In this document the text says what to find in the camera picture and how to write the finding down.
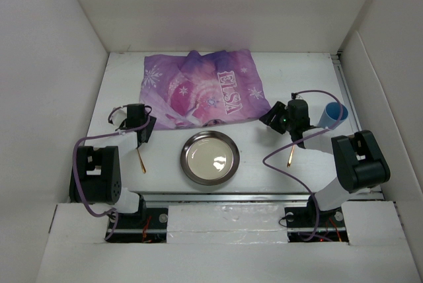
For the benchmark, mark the blue plastic cup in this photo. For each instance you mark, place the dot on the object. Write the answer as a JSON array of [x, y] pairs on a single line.
[[333, 115]]

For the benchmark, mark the purple pink printed cloth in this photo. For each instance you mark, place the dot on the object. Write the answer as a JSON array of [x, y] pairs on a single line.
[[196, 90]]

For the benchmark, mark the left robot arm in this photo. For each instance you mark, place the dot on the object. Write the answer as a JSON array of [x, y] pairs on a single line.
[[96, 175]]

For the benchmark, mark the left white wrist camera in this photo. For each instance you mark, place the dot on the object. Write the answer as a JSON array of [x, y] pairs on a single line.
[[117, 116]]

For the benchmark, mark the round metal plate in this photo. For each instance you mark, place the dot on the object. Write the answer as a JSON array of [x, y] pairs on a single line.
[[209, 158]]

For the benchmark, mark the gold fork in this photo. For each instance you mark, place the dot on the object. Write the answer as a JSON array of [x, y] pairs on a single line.
[[143, 169]]

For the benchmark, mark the gold spoon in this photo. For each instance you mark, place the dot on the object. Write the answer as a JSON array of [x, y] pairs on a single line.
[[290, 158]]

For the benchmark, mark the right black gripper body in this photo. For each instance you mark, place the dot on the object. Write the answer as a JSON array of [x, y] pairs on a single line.
[[290, 123]]

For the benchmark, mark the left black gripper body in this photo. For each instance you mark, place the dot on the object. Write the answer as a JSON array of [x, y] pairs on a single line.
[[149, 127]]

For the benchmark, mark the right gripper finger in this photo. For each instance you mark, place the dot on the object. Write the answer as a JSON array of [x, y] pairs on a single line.
[[278, 125], [274, 115]]

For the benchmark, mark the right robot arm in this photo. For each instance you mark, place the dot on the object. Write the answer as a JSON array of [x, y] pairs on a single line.
[[358, 159]]

